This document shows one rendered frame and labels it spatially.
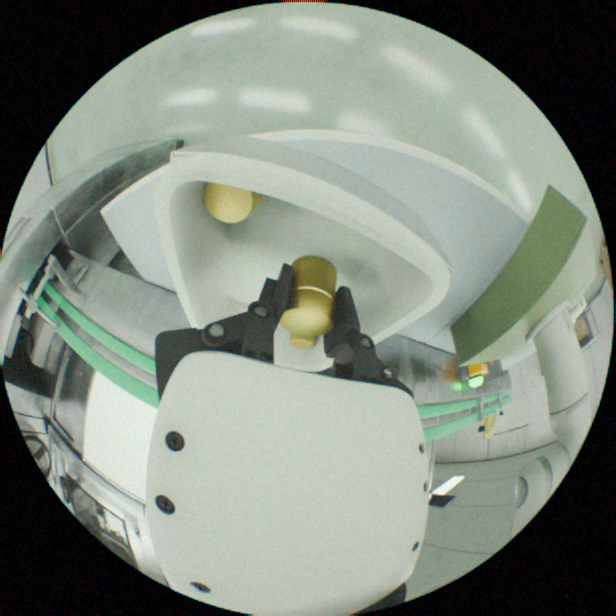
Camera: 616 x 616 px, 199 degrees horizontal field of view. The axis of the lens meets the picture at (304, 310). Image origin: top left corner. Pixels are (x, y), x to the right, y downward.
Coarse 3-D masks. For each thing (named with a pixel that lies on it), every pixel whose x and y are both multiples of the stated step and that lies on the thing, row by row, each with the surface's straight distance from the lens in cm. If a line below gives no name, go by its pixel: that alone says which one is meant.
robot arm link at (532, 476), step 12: (528, 468) 40; (540, 468) 39; (528, 480) 39; (540, 480) 39; (516, 492) 43; (528, 492) 39; (540, 492) 39; (516, 504) 43; (528, 504) 39; (540, 504) 39; (516, 516) 42; (528, 516) 40; (516, 528) 42
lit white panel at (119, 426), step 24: (96, 384) 66; (96, 408) 66; (120, 408) 59; (144, 408) 54; (96, 432) 68; (120, 432) 60; (144, 432) 56; (96, 456) 71; (120, 456) 63; (144, 456) 58; (120, 480) 68; (144, 480) 61
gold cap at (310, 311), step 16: (304, 256) 12; (304, 272) 11; (320, 272) 11; (336, 272) 13; (304, 288) 10; (320, 288) 10; (288, 304) 10; (304, 304) 9; (320, 304) 10; (288, 320) 11; (304, 320) 10; (320, 320) 10
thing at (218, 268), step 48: (192, 192) 11; (288, 192) 7; (336, 192) 7; (192, 240) 13; (240, 240) 18; (288, 240) 17; (336, 240) 16; (384, 240) 8; (192, 288) 16; (240, 288) 24; (336, 288) 20; (384, 288) 15; (432, 288) 11; (288, 336) 25; (384, 336) 15
